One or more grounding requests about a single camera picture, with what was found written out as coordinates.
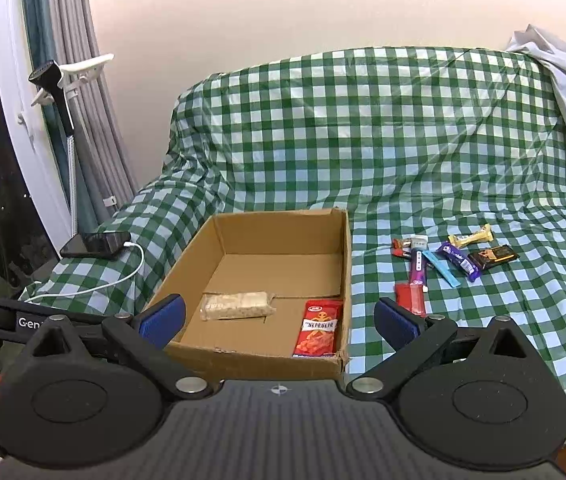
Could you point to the plain red snack packet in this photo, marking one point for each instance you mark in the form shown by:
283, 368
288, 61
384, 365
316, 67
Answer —
409, 300

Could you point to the red ended candy wrapper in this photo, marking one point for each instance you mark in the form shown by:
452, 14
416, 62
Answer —
401, 250

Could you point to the gold candy wrapper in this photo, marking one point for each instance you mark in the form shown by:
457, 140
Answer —
470, 237

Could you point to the black smartphone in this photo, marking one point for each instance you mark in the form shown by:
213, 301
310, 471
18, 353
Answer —
95, 244

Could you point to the brown cardboard box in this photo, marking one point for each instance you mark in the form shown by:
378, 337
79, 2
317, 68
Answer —
273, 270

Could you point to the dark chocolate packet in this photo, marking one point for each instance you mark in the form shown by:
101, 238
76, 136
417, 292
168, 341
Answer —
493, 257

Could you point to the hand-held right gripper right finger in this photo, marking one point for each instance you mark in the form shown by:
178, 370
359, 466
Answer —
397, 327

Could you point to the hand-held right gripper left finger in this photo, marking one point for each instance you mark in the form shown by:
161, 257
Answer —
162, 321

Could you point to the red spicy snack packet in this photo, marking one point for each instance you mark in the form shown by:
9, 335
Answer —
317, 331

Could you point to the green checked cloth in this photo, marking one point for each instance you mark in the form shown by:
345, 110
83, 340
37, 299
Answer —
363, 150

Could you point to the purple snack wrapper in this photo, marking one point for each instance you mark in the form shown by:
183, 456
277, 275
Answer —
458, 261

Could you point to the grey curtain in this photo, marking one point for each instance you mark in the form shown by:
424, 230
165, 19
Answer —
88, 125

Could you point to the beige rice cracker packet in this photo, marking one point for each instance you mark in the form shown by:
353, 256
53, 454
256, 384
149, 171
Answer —
235, 306

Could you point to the blue stick packet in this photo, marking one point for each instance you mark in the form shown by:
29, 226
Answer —
443, 270

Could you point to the purple pink stick packet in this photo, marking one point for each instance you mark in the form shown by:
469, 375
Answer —
418, 270

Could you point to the white window frame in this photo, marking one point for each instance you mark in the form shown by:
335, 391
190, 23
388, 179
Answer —
18, 85

